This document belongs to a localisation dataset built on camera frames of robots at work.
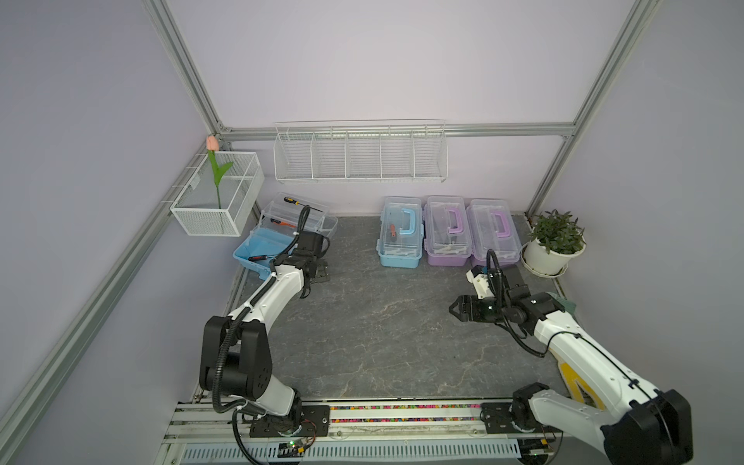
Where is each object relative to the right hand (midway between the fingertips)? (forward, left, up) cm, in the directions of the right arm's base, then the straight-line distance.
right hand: (459, 307), depth 81 cm
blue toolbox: (+29, +15, -1) cm, 32 cm away
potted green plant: (+21, -33, +5) cm, 39 cm away
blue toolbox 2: (+32, +61, -4) cm, 69 cm away
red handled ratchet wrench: (+25, +67, -10) cm, 72 cm away
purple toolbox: (+29, -1, 0) cm, 29 cm away
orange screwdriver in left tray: (+37, +62, -3) cm, 72 cm away
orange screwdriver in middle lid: (+31, +18, -2) cm, 36 cm away
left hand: (+12, +44, 0) cm, 46 cm away
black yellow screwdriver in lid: (+45, +55, -1) cm, 71 cm away
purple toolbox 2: (+34, -19, -4) cm, 39 cm away
